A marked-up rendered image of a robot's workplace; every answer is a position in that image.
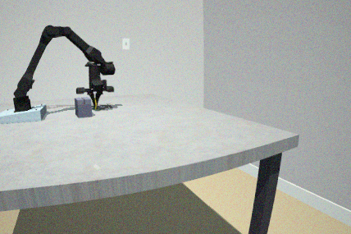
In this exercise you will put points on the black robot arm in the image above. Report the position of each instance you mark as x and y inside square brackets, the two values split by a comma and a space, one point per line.
[22, 101]

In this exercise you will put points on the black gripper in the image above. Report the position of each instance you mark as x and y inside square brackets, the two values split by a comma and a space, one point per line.
[82, 90]

